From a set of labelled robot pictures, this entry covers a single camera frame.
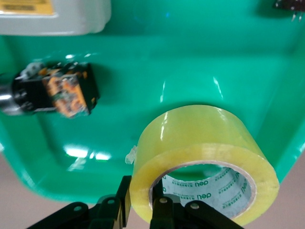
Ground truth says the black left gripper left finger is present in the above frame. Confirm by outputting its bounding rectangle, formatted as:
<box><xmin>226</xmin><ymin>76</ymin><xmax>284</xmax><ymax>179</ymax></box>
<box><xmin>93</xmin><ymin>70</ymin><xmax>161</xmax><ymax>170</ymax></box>
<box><xmin>30</xmin><ymin>175</ymin><xmax>132</xmax><ymax>229</ymax></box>

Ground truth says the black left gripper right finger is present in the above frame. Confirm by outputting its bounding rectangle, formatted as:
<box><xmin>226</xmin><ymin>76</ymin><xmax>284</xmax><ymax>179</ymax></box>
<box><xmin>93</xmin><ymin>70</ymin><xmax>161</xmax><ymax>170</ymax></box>
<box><xmin>150</xmin><ymin>178</ymin><xmax>244</xmax><ymax>229</ymax></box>

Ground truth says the yellow clear packing tape roll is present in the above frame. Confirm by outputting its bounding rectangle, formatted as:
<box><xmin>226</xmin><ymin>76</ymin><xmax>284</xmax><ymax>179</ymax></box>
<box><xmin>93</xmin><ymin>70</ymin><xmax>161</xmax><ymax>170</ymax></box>
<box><xmin>125</xmin><ymin>104</ymin><xmax>280</xmax><ymax>226</ymax></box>

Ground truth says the green plastic tray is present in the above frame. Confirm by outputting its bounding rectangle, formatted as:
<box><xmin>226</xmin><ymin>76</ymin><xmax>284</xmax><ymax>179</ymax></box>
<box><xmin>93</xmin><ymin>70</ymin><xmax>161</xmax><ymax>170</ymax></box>
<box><xmin>0</xmin><ymin>0</ymin><xmax>305</xmax><ymax>205</ymax></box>

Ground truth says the black orange push-button switch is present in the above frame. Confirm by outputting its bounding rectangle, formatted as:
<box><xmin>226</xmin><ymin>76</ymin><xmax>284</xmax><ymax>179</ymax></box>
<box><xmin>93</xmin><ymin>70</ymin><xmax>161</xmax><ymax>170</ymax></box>
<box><xmin>0</xmin><ymin>61</ymin><xmax>101</xmax><ymax>119</ymax></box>

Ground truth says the grey switch box red button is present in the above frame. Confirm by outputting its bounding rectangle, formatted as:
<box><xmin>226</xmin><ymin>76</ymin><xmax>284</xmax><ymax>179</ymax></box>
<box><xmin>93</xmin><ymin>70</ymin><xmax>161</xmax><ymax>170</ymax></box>
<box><xmin>0</xmin><ymin>0</ymin><xmax>112</xmax><ymax>37</ymax></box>

